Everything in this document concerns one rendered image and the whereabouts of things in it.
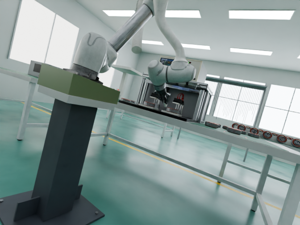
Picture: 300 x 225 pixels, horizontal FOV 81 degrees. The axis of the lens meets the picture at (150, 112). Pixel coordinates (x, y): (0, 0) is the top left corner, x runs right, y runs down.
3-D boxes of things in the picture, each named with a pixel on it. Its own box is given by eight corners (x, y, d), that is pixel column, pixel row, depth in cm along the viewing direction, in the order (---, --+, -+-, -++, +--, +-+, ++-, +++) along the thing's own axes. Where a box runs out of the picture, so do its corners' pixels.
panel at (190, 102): (199, 120, 172) (207, 91, 170) (142, 105, 200) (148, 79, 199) (199, 120, 173) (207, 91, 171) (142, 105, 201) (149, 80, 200)
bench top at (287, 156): (321, 171, 93) (324, 162, 93) (57, 89, 188) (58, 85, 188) (277, 148, 184) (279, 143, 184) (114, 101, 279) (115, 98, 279)
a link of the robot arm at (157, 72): (149, 86, 116) (168, 86, 112) (143, 69, 104) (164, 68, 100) (152, 74, 122) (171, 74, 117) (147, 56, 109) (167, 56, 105)
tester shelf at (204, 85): (206, 88, 157) (207, 83, 156) (142, 76, 186) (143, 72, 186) (211, 96, 196) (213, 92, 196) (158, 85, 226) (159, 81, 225)
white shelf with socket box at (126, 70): (122, 101, 231) (131, 67, 229) (101, 95, 247) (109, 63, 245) (135, 104, 263) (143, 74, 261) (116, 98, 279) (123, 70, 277)
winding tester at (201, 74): (196, 82, 164) (202, 60, 163) (155, 74, 182) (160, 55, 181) (202, 89, 199) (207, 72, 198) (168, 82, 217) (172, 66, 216)
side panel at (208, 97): (199, 123, 173) (208, 91, 171) (196, 122, 174) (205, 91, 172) (204, 123, 198) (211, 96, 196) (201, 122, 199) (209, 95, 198)
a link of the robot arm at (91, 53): (67, 60, 97) (80, 23, 96) (78, 67, 115) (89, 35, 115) (95, 71, 99) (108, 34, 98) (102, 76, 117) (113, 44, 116)
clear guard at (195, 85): (194, 89, 136) (196, 81, 135) (166, 83, 146) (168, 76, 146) (201, 95, 165) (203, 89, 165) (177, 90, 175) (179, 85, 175)
